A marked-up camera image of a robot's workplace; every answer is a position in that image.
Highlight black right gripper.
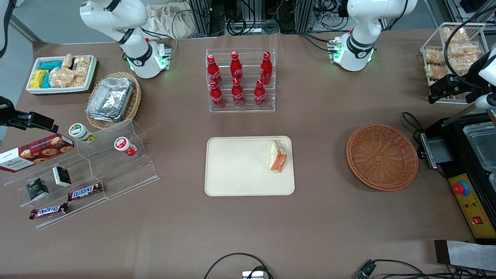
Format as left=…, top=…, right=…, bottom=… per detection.
left=0, top=96, right=59, bottom=133

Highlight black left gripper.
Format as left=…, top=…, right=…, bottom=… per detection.
left=428, top=60, right=486, bottom=105

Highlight plastic-wrapped triangle sandwich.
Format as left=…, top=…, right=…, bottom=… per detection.
left=269, top=139, right=289, bottom=174

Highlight white rectangular snack tray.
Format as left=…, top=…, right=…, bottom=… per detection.
left=26, top=55, right=98, bottom=95

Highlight round brown wicker basket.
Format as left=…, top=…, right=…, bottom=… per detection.
left=346, top=123, right=419, bottom=191

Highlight oval light wicker basket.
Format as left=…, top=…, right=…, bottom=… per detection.
left=85, top=72, right=142, bottom=130

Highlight beige plastic serving tray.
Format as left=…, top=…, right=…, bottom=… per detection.
left=205, top=136, right=295, bottom=196

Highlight bagged fried snack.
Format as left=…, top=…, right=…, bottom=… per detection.
left=443, top=27, right=468, bottom=43
left=425, top=49, right=446, bottom=65
left=449, top=54, right=481, bottom=75
left=448, top=42, right=479, bottom=58
left=425, top=64, right=450, bottom=79

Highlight red tartan cookie box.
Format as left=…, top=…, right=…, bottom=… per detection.
left=0, top=133, right=75, bottom=173

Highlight yellow snack pack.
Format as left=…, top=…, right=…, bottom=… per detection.
left=30, top=70, right=50, bottom=89

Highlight green-lidded yogurt cup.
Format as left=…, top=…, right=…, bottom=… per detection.
left=69, top=123, right=96, bottom=144

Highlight small black carton box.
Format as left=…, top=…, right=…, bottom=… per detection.
left=26, top=177, right=50, bottom=201
left=52, top=166, right=72, bottom=188

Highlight silver foil container stack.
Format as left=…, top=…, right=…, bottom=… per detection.
left=86, top=77, right=134, bottom=123

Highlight brown Snickers bar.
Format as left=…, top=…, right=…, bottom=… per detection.
left=68, top=182, right=104, bottom=202
left=29, top=202, right=69, bottom=220

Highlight red-lidded yogurt cup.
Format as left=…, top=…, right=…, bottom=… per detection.
left=114, top=137, right=138, bottom=157

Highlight clear acrylic stepped display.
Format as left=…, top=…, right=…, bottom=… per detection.
left=3, top=119, right=160, bottom=230

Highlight black sealing machine yellow panel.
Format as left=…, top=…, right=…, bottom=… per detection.
left=418, top=102, right=496, bottom=245

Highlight grey and black flat strip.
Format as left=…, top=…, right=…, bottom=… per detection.
left=434, top=239, right=496, bottom=272

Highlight beige cloth bag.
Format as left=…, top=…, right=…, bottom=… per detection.
left=145, top=3, right=196, bottom=39

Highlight red cola bottle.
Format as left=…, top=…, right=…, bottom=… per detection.
left=254, top=79, right=267, bottom=108
left=230, top=52, right=243, bottom=82
left=210, top=80, right=225, bottom=109
left=260, top=51, right=273, bottom=85
left=231, top=77, right=245, bottom=107
left=207, top=55, right=223, bottom=86

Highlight clear acrylic bottle rack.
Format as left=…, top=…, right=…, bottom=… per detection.
left=206, top=48, right=276, bottom=113

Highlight black machine power cable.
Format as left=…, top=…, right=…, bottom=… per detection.
left=402, top=112, right=427, bottom=146

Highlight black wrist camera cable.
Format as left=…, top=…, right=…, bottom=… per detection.
left=443, top=3, right=496, bottom=90

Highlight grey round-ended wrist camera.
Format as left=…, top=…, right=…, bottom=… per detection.
left=475, top=93, right=496, bottom=112

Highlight white wire basket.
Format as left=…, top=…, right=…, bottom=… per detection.
left=420, top=22, right=489, bottom=104

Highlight aluminium profile frame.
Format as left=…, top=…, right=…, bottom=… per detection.
left=188, top=0, right=226, bottom=38
left=294, top=0, right=315, bottom=34

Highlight black cable with connector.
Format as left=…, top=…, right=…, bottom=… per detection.
left=356, top=259, right=496, bottom=279

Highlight coiled black cable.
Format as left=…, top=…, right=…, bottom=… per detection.
left=226, top=15, right=248, bottom=36

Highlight black looped cable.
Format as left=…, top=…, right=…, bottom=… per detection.
left=203, top=253, right=274, bottom=279

